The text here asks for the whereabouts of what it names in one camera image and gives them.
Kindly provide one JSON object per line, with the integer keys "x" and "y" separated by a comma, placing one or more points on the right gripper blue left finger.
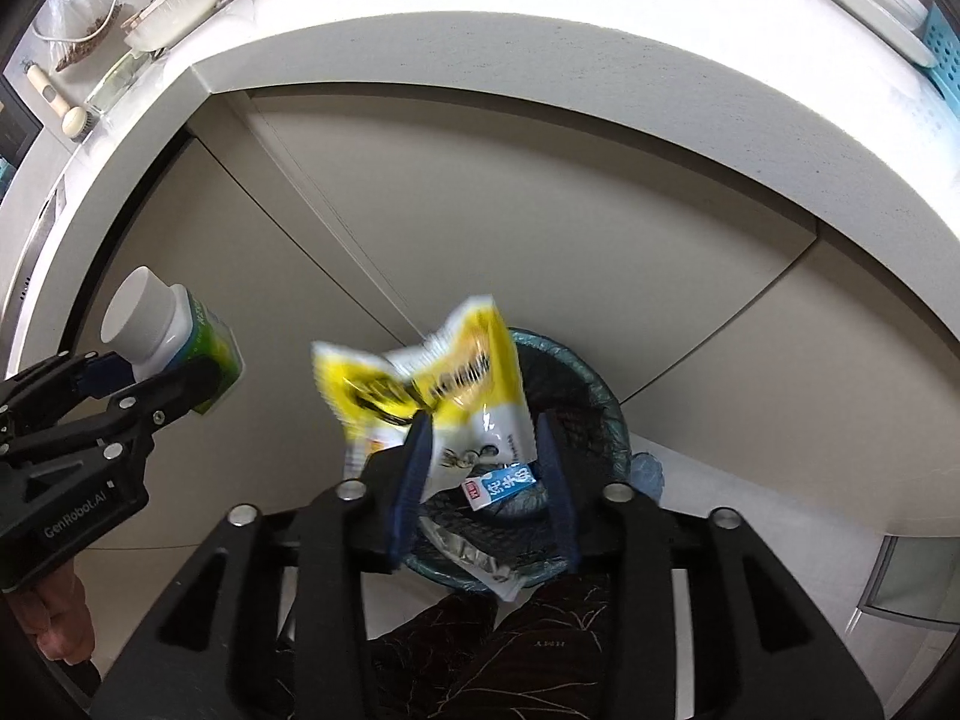
{"x": 414, "y": 463}

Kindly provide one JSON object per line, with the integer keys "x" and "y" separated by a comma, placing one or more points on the blue plastic utensil holder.
{"x": 938, "y": 36}

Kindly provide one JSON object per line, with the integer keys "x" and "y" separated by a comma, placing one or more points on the blue rimmed plate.
{"x": 884, "y": 25}

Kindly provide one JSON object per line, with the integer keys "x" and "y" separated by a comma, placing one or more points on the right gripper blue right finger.
{"x": 560, "y": 502}

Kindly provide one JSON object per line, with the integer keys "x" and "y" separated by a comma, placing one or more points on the yellow snack bag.
{"x": 465, "y": 376}

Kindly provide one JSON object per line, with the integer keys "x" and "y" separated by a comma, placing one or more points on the wooden handle brush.
{"x": 75, "y": 121}

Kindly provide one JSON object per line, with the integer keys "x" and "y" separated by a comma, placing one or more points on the person's blue shoe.
{"x": 646, "y": 476}

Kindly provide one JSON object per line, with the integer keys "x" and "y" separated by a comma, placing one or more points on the person's left hand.
{"x": 53, "y": 613}

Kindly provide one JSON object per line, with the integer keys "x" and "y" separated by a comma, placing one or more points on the clear plastic bag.
{"x": 73, "y": 29}

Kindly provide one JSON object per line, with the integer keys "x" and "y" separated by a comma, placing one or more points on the blue white milk carton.
{"x": 497, "y": 485}

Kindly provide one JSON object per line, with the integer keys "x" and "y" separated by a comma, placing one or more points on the black mesh trash bin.
{"x": 516, "y": 532}

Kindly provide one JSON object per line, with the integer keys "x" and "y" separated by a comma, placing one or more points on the white pill bottle green label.
{"x": 159, "y": 327}

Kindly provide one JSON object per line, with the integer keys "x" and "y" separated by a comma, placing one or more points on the clear glass dish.
{"x": 118, "y": 80}

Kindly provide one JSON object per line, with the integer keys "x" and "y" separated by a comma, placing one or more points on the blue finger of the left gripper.
{"x": 54, "y": 386}
{"x": 136, "y": 414}

